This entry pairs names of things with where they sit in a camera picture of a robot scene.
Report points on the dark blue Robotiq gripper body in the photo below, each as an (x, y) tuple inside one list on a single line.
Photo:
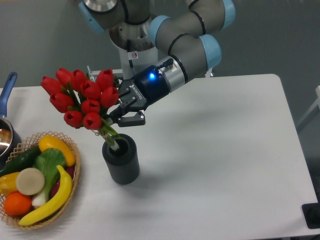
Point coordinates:
[(150, 85)]

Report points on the red tulip bouquet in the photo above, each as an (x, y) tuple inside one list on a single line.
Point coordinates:
[(83, 102)]

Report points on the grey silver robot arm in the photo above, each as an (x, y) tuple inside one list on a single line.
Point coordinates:
[(158, 54)]

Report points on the dark grey ribbed vase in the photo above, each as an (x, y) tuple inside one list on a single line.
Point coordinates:
[(123, 164)]

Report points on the purple eggplant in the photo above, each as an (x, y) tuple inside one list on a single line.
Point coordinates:
[(70, 170)]

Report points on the yellow squash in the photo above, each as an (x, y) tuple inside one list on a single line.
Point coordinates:
[(52, 142)]

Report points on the green bok choy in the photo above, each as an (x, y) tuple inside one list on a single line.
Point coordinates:
[(47, 163)]

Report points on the woven wicker basket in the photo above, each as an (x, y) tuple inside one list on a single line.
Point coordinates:
[(13, 221)]

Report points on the green cucumber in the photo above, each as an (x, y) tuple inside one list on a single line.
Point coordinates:
[(22, 161)]

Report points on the yellow banana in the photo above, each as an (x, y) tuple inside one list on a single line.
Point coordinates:
[(50, 207)]

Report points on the beige round disc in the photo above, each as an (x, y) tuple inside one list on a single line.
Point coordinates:
[(30, 181)]

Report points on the yellow bell pepper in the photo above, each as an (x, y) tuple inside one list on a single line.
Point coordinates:
[(8, 183)]

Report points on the orange fruit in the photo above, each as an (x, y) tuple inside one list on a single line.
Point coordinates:
[(17, 204)]

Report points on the white furniture edge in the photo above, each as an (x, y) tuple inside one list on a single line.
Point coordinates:
[(312, 111)]

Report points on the black device at table edge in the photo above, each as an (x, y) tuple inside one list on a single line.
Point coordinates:
[(311, 212)]

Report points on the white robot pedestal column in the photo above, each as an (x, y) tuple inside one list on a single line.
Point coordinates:
[(136, 51)]

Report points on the blue handled saucepan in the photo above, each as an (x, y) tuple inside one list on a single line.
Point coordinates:
[(9, 138)]

